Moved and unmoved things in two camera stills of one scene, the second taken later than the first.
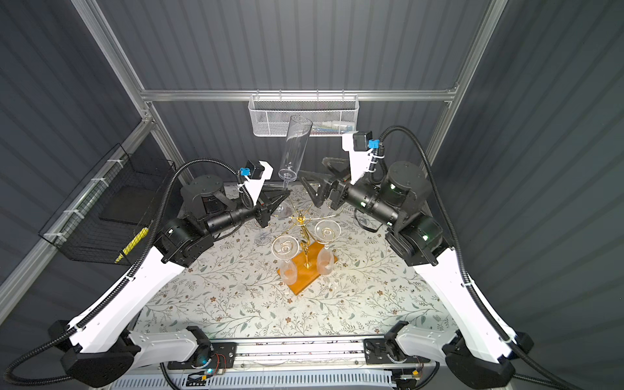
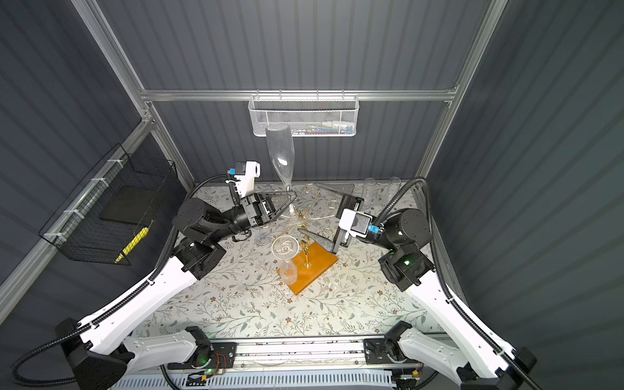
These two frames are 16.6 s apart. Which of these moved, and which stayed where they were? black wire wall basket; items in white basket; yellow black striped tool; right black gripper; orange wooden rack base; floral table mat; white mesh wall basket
Moved: right black gripper
Stayed: orange wooden rack base; items in white basket; white mesh wall basket; black wire wall basket; floral table mat; yellow black striped tool
